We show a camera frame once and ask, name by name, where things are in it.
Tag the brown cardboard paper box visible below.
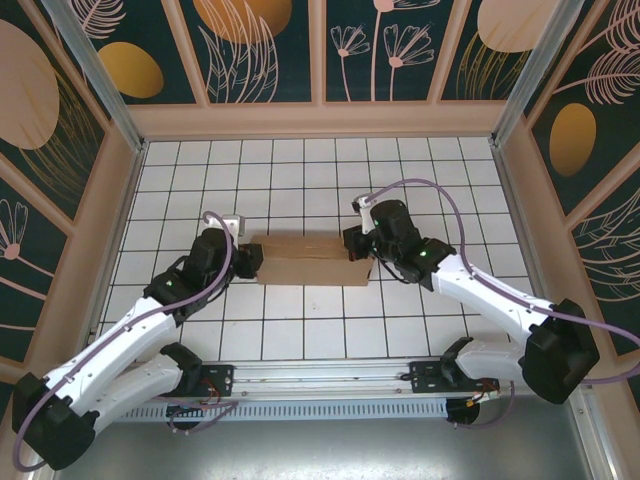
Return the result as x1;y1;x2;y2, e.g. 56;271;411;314
254;233;375;287

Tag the grey metal sheet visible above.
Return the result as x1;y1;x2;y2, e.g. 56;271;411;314
29;417;616;480

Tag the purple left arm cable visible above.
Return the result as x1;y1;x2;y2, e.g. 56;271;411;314
10;212;242;474

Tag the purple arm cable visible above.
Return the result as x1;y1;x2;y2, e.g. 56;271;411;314
10;212;242;474
364;177;640;431

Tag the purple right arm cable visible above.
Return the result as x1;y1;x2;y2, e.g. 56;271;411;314
364;177;640;431

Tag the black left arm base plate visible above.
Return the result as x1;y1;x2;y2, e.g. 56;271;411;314
197;363;236;399

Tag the thin aluminium side rail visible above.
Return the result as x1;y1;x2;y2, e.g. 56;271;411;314
492;143;569;357
74;142;149;364

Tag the long aluminium mounting rail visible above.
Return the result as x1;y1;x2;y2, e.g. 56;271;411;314
149;353;594;406

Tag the small circuit board with wires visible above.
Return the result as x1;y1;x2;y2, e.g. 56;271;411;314
164;382;226;419

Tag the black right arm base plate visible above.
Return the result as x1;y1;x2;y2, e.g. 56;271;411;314
408;358;501;396

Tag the grey slotted cable duct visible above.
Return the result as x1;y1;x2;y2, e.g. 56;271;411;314
122;401;449;421

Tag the yellow connector with wires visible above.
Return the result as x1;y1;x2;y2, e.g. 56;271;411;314
467;379;502;407

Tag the aluminium frame post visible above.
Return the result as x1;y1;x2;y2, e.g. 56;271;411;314
39;0;147;157
489;0;576;147

